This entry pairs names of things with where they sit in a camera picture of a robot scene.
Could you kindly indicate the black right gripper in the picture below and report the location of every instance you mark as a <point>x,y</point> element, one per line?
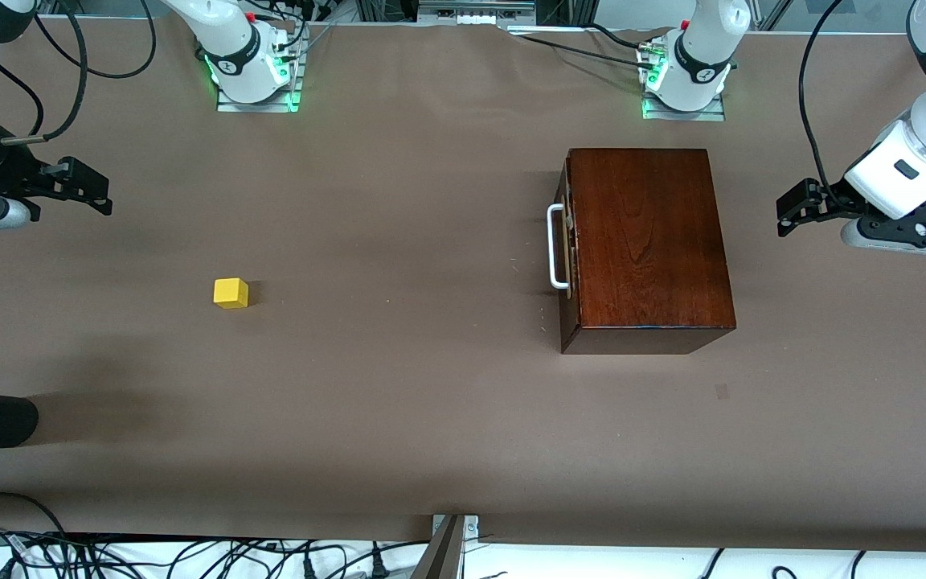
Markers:
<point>3,173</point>

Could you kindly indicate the diagonal aluminium strut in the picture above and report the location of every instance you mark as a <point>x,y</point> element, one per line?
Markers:
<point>774,14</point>

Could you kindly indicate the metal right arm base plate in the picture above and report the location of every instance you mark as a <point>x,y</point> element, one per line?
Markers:
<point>258,107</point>

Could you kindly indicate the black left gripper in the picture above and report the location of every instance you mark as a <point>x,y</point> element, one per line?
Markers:
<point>828,205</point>

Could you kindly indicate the aluminium beam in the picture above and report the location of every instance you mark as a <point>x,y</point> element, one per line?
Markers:
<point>439,559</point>

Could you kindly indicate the small metal bracket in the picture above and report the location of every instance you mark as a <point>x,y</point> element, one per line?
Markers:
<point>471,524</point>

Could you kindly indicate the dark brown wooden box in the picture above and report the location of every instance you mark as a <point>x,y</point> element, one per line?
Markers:
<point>648,241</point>

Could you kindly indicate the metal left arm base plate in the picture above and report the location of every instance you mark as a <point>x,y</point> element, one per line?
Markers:
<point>684,115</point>

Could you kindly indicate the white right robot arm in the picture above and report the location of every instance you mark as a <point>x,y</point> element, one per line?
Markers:
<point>230,40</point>

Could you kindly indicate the aluminium frame profile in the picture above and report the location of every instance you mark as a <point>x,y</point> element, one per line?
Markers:
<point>475,14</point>

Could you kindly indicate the yellow block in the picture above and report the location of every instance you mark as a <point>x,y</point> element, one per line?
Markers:
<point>231,293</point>

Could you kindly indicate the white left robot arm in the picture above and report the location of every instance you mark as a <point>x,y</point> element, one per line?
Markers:
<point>704,56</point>

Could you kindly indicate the brown table cover sheet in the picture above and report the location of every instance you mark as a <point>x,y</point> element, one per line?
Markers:
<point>350,402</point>

